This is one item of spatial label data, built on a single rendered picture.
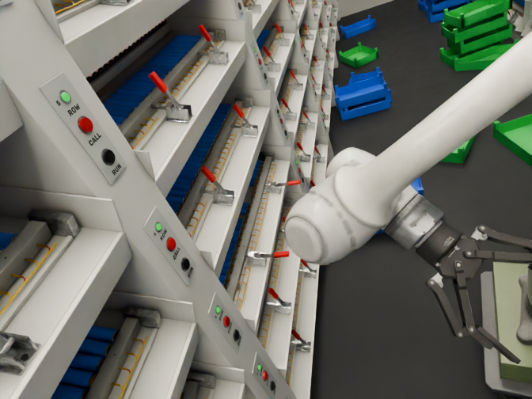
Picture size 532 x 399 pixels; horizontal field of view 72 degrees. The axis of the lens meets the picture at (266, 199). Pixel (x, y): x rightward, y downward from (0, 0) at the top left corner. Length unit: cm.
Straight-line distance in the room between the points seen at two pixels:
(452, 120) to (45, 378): 51
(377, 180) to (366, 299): 92
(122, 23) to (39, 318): 39
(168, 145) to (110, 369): 32
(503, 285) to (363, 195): 63
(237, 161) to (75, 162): 49
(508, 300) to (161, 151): 84
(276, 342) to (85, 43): 75
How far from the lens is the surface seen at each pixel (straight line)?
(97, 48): 54
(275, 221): 97
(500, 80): 54
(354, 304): 138
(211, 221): 72
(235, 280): 81
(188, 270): 57
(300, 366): 115
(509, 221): 160
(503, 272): 110
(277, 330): 98
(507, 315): 103
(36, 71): 44
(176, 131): 64
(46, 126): 43
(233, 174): 83
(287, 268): 110
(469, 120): 51
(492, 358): 104
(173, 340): 58
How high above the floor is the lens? 112
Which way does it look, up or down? 35 degrees down
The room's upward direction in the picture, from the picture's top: 24 degrees counter-clockwise
